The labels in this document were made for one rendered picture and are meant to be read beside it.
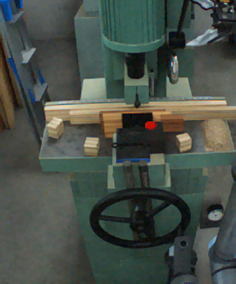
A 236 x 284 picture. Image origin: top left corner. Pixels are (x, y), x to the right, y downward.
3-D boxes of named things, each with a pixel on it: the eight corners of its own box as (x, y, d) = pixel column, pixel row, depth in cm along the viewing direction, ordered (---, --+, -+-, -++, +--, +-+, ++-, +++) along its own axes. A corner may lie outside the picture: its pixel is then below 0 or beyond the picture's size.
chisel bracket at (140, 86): (125, 109, 120) (124, 85, 115) (125, 83, 131) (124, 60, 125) (150, 108, 120) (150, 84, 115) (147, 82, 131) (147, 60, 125)
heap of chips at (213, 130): (205, 151, 117) (206, 142, 114) (199, 121, 127) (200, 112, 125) (233, 150, 116) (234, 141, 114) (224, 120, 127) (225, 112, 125)
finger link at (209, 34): (187, 38, 89) (214, 19, 89) (184, 45, 95) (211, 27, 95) (196, 47, 89) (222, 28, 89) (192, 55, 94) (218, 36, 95)
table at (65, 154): (37, 194, 115) (33, 181, 111) (49, 128, 138) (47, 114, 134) (238, 187, 113) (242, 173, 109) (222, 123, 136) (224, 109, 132)
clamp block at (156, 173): (112, 188, 112) (110, 166, 106) (113, 155, 122) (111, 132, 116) (165, 186, 111) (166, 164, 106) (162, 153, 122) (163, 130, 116)
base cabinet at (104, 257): (94, 286, 176) (71, 199, 130) (98, 200, 220) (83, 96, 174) (185, 282, 174) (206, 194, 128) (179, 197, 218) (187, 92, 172)
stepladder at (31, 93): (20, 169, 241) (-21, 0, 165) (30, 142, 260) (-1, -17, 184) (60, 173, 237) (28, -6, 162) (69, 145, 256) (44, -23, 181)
